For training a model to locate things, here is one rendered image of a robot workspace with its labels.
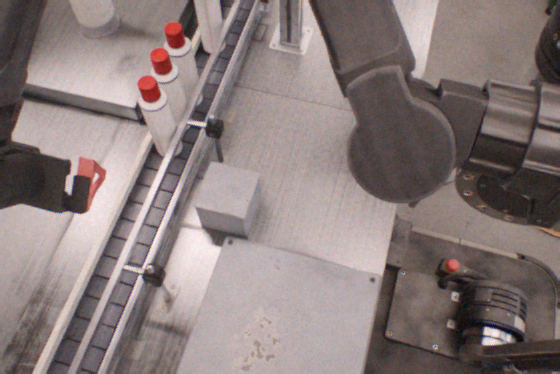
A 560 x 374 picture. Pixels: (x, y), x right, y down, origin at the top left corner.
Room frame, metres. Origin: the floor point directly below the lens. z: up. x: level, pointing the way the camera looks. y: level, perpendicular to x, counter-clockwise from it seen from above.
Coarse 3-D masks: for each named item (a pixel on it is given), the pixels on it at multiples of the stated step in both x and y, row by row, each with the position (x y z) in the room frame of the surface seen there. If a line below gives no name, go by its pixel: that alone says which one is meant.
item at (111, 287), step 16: (240, 0) 0.91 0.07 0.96; (224, 32) 0.82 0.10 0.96; (208, 64) 0.73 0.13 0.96; (192, 96) 0.65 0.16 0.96; (192, 112) 0.62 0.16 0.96; (176, 144) 0.54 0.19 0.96; (160, 176) 0.48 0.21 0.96; (144, 208) 0.41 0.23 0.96; (144, 224) 0.39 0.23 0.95; (128, 240) 0.35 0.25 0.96; (128, 256) 0.33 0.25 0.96; (112, 288) 0.27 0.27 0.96; (96, 320) 0.22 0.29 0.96; (80, 352) 0.17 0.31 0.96; (80, 368) 0.15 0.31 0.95
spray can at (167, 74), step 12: (156, 60) 0.63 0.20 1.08; (168, 60) 0.64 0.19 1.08; (156, 72) 0.63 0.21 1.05; (168, 72) 0.64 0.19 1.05; (168, 84) 0.62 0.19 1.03; (180, 84) 0.64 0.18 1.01; (168, 96) 0.62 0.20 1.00; (180, 96) 0.63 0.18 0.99; (180, 108) 0.63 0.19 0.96; (180, 120) 0.62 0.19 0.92
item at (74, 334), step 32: (224, 0) 1.00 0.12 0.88; (224, 64) 0.80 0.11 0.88; (192, 128) 0.63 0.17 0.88; (160, 160) 0.56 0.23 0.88; (160, 192) 0.49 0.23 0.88; (128, 224) 0.42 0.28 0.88; (160, 224) 0.42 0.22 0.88; (96, 288) 0.30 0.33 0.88; (128, 288) 0.30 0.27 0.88; (64, 352) 0.19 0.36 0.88; (96, 352) 0.19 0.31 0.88
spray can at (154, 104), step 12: (144, 84) 0.58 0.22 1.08; (156, 84) 0.58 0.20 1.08; (144, 96) 0.57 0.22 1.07; (156, 96) 0.58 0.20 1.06; (144, 108) 0.57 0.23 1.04; (156, 108) 0.56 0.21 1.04; (168, 108) 0.58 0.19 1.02; (156, 120) 0.56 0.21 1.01; (168, 120) 0.57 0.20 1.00; (156, 132) 0.56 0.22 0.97; (168, 132) 0.57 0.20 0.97; (156, 144) 0.57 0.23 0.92; (168, 144) 0.56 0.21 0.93; (180, 144) 0.58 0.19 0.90
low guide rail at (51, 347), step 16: (192, 48) 0.82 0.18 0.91; (144, 144) 0.57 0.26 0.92; (144, 160) 0.55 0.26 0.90; (128, 176) 0.50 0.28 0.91; (128, 192) 0.48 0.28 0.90; (112, 208) 0.44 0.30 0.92; (112, 224) 0.41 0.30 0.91; (96, 240) 0.38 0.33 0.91; (96, 256) 0.35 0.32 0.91; (80, 288) 0.29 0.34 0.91; (64, 320) 0.23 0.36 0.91; (48, 352) 0.18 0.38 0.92
